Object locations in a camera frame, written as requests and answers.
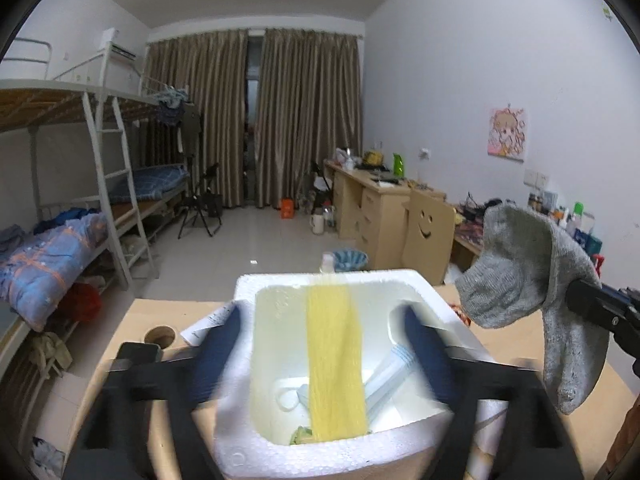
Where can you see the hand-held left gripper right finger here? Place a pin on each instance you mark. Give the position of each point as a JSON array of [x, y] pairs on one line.
[[427, 350]]

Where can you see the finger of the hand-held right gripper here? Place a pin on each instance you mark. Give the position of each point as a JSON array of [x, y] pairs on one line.
[[595, 305], [620, 296]]

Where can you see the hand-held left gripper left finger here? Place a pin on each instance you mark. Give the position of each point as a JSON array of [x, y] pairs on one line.
[[215, 350]]

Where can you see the grey sock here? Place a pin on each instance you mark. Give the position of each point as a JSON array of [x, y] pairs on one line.
[[520, 270]]

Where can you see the yellow foam net sleeve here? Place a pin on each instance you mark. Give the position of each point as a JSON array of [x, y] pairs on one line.
[[335, 360]]

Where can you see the green wet wipe packet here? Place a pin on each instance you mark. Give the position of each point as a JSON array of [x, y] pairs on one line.
[[301, 436]]

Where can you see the white foam box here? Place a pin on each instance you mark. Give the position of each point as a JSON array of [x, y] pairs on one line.
[[350, 455]]

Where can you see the person's right forearm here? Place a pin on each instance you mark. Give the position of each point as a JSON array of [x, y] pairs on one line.
[[625, 440]]

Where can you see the white remote control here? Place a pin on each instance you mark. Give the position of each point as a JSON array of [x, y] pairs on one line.
[[205, 325]]

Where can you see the red snack packet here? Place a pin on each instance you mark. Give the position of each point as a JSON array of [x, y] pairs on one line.
[[462, 316]]

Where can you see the black smartphone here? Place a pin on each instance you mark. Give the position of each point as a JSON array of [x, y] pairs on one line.
[[137, 352]]

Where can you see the row of toiletry bottles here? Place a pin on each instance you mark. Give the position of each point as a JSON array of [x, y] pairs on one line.
[[575, 220]]

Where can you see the wooden smiley face chair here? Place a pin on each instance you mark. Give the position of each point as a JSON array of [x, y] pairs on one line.
[[427, 240]]

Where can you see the desk with patterned mat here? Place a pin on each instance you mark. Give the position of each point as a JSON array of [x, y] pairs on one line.
[[465, 240]]

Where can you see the blue basin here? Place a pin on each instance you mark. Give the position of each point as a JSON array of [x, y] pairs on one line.
[[351, 260]]

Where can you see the small white bottle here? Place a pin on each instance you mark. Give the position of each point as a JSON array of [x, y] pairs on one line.
[[327, 262]]

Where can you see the red bag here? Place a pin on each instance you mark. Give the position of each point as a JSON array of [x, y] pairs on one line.
[[80, 302]]

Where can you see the black folding chair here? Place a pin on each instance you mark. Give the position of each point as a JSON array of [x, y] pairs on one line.
[[202, 205]]

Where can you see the wooden desk with drawers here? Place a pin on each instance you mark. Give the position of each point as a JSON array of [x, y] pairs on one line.
[[375, 210]]

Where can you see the orange box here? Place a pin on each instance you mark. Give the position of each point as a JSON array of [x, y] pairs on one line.
[[288, 209]]

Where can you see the white jug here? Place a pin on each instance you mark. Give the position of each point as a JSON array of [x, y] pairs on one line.
[[317, 224]]

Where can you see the beige cloth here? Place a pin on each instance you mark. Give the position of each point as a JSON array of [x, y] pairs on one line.
[[50, 355]]

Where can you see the blue checked mattress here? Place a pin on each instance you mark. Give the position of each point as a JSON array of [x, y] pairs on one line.
[[160, 182]]

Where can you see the blue patterned quilt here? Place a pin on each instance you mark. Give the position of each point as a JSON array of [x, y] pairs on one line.
[[55, 255]]

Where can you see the green plastic bottle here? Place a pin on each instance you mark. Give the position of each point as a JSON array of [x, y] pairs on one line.
[[398, 166]]

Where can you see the yellow item on desk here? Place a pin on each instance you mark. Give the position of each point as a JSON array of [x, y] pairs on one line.
[[372, 157]]

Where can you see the white kettle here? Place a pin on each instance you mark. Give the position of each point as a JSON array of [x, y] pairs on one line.
[[345, 158]]

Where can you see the white metal bunk bed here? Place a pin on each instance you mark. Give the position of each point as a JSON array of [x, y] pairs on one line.
[[112, 160]]

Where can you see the brown curtain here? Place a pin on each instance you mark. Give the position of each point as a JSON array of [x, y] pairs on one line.
[[200, 120], [310, 120]]

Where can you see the hanging dark clothes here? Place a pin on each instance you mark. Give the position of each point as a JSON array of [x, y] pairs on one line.
[[175, 107]]

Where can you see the white air conditioner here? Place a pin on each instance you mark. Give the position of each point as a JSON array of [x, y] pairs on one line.
[[117, 45]]

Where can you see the white wall socket pair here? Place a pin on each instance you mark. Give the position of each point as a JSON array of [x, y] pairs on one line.
[[535, 177]]

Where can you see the cartoon wall poster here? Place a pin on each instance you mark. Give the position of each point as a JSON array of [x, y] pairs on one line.
[[507, 134]]

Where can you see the yellow wall hook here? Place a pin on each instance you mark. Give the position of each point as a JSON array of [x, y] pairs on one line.
[[607, 14]]

